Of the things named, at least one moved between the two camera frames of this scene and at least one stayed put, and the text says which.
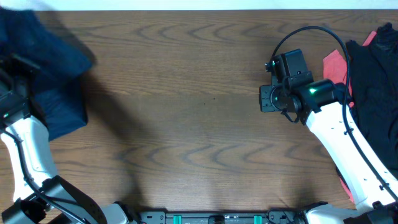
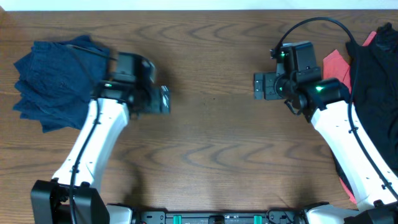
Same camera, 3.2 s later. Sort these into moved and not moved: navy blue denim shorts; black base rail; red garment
Moved: navy blue denim shorts
Not moved: black base rail; red garment
